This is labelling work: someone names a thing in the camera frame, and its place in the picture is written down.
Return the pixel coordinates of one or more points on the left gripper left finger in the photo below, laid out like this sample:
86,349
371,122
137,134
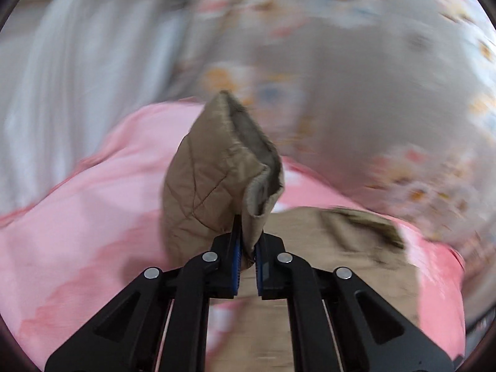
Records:
159,321

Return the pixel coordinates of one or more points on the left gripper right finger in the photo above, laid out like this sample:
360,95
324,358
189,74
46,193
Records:
337,321

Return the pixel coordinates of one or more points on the olive quilted jacket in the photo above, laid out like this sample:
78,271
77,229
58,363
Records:
225,167

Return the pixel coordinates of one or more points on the pink fleece blanket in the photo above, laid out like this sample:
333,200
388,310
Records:
65,257

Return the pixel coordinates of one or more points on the grey floral duvet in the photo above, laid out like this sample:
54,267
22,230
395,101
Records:
392,101

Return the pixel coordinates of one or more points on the silver satin curtain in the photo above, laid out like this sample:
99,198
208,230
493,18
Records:
70,69

